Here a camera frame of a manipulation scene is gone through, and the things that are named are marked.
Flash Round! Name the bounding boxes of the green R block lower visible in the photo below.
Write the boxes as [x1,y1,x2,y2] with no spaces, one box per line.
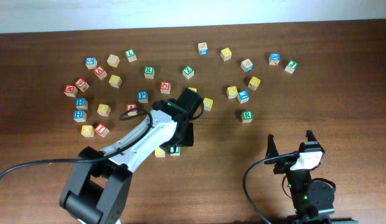
[241,111,253,123]

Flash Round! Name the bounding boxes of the blue block right centre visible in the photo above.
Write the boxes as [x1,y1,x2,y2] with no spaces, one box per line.
[237,90,250,104]

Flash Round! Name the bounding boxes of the red O block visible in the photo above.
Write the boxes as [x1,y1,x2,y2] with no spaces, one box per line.
[160,82,171,94]

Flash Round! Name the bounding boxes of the wood block blue side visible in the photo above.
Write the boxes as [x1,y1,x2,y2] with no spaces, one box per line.
[198,42,208,55]

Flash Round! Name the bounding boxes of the green Z block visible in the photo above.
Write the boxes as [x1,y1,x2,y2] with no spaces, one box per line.
[182,66,194,79]

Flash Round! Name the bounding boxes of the green R block upper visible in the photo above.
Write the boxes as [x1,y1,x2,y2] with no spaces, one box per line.
[144,67,155,79]

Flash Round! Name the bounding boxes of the green L block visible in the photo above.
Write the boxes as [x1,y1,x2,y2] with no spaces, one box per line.
[125,49,137,62]

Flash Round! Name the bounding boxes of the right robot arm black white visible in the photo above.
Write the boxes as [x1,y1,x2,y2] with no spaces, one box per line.
[265,130,358,224]

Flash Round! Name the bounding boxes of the blue block top left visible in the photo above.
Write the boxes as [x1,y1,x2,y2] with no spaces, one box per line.
[85,57,98,70]

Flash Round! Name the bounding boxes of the blue X block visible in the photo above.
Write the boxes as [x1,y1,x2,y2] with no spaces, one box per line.
[268,52,281,65]

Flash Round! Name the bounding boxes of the yellow block centre right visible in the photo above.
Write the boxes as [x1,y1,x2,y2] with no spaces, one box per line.
[203,98,214,111]

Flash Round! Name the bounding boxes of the yellow C block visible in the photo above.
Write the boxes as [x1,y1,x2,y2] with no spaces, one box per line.
[154,147,166,158]

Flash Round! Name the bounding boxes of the blue h block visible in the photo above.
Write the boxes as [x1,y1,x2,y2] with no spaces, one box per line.
[73,110,87,123]
[75,98,88,110]

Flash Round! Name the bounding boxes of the yellow block left middle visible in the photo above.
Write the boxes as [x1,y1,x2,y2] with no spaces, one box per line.
[97,104,111,117]

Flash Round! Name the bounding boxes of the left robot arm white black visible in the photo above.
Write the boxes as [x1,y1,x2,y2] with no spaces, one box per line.
[59,88,204,224]

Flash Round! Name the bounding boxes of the wood block orange picture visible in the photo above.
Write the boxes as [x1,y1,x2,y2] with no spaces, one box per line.
[240,58,253,72]

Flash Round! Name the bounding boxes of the yellow block near A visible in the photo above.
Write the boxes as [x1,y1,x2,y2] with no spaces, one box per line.
[108,75,122,88]

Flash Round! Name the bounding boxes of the yellow block top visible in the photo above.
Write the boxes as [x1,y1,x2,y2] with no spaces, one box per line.
[220,47,232,61]

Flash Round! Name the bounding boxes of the red A block lower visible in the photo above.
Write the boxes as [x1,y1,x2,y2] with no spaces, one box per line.
[126,103,138,116]

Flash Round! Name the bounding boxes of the red M block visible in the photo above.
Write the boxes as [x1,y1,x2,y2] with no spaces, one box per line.
[64,85,78,98]

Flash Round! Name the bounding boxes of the green r block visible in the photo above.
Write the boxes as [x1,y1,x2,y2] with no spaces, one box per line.
[144,67,155,79]
[241,111,253,123]

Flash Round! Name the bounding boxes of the green J block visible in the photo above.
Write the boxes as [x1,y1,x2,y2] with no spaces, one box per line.
[285,60,298,74]

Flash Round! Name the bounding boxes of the red a block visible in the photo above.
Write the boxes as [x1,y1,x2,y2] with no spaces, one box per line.
[93,66,107,80]
[126,103,138,116]

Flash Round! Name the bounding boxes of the yellow block beside blue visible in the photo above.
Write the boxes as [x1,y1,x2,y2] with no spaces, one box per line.
[227,86,238,99]

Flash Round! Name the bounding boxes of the red I block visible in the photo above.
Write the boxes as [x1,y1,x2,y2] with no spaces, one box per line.
[94,123,110,138]

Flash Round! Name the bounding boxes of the red 6 block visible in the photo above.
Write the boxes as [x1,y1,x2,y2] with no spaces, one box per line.
[75,78,89,92]

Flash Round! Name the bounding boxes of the plain wood yellow block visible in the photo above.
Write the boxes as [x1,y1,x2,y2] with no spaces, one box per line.
[107,54,120,68]

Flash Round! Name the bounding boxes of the blue H block lower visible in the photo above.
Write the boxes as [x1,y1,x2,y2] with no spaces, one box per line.
[73,110,87,123]

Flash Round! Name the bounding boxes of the blue P block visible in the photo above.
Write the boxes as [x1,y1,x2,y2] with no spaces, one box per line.
[138,91,149,103]

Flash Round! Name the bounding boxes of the green V block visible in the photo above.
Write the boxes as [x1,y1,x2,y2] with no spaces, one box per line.
[169,146,181,156]

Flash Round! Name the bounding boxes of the blue H block upper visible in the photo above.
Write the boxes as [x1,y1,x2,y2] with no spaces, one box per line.
[75,98,88,110]

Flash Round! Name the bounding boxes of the red A block upper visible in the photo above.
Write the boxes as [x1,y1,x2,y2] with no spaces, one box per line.
[93,66,107,80]

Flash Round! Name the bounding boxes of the yellow block bottom left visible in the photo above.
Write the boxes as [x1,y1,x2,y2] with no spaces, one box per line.
[81,125,95,138]

